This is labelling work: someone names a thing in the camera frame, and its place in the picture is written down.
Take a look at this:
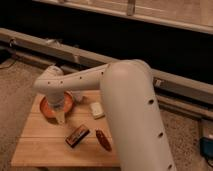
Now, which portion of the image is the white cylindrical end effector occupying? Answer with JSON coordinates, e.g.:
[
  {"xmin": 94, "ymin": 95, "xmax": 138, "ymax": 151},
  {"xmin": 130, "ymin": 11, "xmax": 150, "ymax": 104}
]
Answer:
[{"xmin": 45, "ymin": 92, "xmax": 65, "ymax": 124}]

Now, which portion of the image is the black rectangular eraser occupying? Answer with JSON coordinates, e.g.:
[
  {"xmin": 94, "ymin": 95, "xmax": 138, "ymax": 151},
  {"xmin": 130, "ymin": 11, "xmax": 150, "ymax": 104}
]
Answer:
[{"xmin": 65, "ymin": 124, "xmax": 90, "ymax": 148}]

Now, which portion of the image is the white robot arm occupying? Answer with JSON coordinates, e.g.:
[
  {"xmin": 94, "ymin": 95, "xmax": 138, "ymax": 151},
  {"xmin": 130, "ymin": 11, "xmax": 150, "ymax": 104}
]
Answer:
[{"xmin": 34, "ymin": 60, "xmax": 177, "ymax": 171}]

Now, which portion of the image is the orange bowl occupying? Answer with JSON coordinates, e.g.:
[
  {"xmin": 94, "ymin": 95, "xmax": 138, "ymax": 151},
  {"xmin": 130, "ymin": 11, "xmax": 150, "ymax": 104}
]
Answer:
[{"xmin": 40, "ymin": 92, "xmax": 73, "ymax": 119}]

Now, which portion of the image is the translucent plastic cup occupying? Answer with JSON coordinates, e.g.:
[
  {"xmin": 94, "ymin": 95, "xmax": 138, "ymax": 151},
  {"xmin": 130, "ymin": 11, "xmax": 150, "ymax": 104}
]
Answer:
[{"xmin": 71, "ymin": 91, "xmax": 83, "ymax": 103}]

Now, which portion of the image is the wooden board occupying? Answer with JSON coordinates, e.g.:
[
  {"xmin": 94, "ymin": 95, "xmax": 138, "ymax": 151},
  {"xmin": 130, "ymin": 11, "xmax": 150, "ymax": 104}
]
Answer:
[{"xmin": 11, "ymin": 91, "xmax": 119, "ymax": 167}]

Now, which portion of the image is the white square block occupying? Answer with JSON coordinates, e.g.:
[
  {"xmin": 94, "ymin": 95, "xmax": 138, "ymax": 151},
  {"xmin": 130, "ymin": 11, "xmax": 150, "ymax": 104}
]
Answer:
[{"xmin": 90, "ymin": 102, "xmax": 104, "ymax": 119}]

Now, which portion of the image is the dark red oblong object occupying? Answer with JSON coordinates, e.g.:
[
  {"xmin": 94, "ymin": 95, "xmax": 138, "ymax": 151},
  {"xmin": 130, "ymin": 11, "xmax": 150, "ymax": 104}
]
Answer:
[{"xmin": 96, "ymin": 129, "xmax": 112, "ymax": 151}]

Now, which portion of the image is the blue object at right edge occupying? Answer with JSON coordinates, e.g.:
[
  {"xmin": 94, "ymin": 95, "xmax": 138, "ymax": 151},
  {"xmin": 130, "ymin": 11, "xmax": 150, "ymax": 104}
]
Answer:
[{"xmin": 200, "ymin": 135, "xmax": 213, "ymax": 159}]

